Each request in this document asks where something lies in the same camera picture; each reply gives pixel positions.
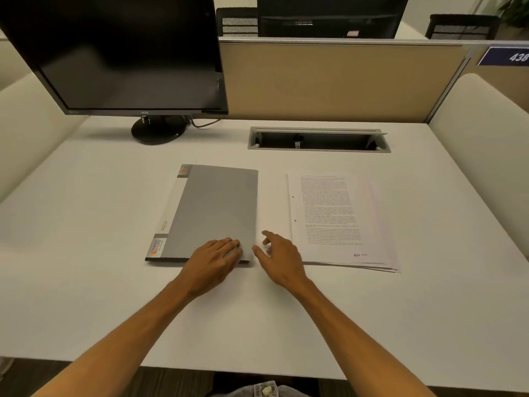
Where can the person's grey clothing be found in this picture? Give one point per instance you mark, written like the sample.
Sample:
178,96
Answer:
239,390

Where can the beige desk partition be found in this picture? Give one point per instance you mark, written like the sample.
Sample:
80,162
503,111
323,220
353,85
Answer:
339,82

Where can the person's left thumb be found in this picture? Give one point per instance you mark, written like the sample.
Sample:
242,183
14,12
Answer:
236,256

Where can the blue desk sign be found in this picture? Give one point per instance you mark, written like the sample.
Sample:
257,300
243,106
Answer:
506,56

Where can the person's left hand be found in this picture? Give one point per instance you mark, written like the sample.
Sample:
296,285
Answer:
206,266

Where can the person's right forearm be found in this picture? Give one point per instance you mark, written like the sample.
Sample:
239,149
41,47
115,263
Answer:
355,339

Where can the person's left forearm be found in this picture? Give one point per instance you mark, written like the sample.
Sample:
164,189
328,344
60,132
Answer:
124,339

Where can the person's right thumb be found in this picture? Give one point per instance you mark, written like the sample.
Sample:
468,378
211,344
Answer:
260,256

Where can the green potted plant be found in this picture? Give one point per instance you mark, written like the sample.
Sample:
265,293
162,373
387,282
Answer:
516,10

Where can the stack of printed paper sheets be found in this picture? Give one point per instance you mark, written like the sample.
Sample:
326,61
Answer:
330,210

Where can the black computer monitor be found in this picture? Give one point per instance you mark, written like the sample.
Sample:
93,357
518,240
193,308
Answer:
115,49

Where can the white side partition panel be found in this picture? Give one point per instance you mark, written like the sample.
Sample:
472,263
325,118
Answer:
487,152
29,128

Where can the grey document folder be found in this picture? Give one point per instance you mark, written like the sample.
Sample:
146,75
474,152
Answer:
215,202

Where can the black mesh office chair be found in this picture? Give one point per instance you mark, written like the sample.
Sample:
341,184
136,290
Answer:
463,26
237,22

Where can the person's right hand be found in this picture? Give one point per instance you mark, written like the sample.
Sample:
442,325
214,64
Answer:
285,264

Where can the black monitor seen from behind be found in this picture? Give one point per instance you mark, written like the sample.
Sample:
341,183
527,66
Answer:
330,16

